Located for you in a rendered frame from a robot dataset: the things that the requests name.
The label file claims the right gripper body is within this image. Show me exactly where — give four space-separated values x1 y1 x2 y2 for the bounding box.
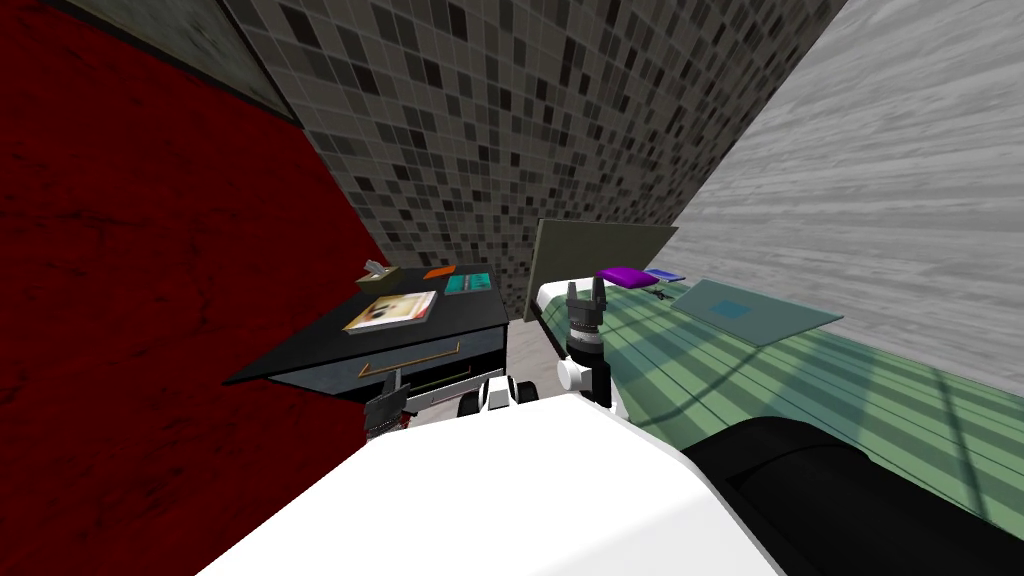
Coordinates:
565 299 606 334

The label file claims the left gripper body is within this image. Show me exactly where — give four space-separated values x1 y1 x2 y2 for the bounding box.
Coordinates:
372 372 414 424

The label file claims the purple pillow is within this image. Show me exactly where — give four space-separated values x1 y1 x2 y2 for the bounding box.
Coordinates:
595 266 662 292

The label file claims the dark drawer front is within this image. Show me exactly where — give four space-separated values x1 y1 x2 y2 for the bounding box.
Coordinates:
267 322 510 401

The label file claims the black nightstand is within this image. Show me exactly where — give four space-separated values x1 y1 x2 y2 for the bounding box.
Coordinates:
223 263 512 406

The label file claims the cream and red magazine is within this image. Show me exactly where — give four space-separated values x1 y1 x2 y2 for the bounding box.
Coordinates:
342 290 440 335

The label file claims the teal book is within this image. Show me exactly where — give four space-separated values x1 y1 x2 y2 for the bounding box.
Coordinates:
443 271 494 297

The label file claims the olive tissue box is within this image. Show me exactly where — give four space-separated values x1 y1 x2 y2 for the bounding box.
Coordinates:
355 259 403 297

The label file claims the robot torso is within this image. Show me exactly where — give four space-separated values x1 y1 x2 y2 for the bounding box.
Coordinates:
194 375 787 576

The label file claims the grey-green flat pad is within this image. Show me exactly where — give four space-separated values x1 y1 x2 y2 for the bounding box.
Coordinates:
669 277 845 348

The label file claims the green striped bed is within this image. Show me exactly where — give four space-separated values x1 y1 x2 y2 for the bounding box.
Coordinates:
523 217 1024 545

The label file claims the brass drawer handle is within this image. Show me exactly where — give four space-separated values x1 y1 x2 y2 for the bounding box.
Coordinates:
356 341 464 380

